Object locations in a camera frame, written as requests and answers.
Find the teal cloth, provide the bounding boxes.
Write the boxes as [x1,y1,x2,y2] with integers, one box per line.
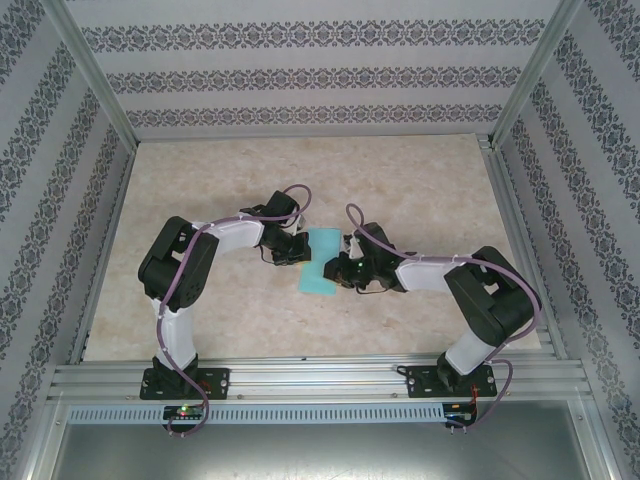
[295,227,344,297]

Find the grey metal panel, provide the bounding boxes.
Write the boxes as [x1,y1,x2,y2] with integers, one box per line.
[47,422,614,480]

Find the aluminium mounting rail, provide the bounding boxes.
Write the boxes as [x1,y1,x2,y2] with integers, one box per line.
[47,355,594,404]

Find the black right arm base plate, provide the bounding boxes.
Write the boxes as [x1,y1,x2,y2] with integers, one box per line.
[405,364,497,400]

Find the slotted grey cable duct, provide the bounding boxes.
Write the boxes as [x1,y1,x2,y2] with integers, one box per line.
[67,402,447,424]

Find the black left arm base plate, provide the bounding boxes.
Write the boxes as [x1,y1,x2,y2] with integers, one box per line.
[139,367,232,401]

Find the aluminium side rail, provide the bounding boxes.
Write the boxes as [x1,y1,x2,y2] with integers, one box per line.
[477,133,569,361]
[67,142,139,366]

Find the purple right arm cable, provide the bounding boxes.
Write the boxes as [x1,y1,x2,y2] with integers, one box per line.
[345,202,544,434]

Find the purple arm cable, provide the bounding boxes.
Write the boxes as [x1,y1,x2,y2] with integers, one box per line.
[345,202,544,434]
[157,183,315,439]

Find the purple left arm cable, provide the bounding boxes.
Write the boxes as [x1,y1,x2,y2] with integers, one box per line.
[157,183,315,439]

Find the aluminium frame post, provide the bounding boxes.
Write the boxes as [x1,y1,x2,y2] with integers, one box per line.
[42,0,140,147]
[492,0,584,147]

